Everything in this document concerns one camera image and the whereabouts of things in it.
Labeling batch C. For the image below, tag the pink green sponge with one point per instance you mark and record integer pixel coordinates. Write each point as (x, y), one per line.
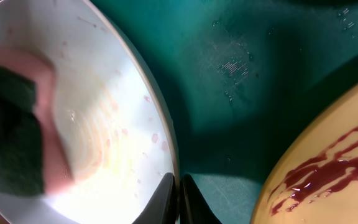
(32, 158)

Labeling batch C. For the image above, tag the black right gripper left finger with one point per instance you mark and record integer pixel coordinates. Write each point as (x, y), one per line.
(162, 206)

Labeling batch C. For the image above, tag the light blue plate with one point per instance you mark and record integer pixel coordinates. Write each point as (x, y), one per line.
(108, 109)

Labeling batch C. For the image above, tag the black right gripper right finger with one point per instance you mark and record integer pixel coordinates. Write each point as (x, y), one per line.
(193, 207)

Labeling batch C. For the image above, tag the teal plastic tray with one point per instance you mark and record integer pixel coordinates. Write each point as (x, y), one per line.
(241, 80)

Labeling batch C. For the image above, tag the yellow plate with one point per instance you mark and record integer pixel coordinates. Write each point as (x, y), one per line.
(316, 180)

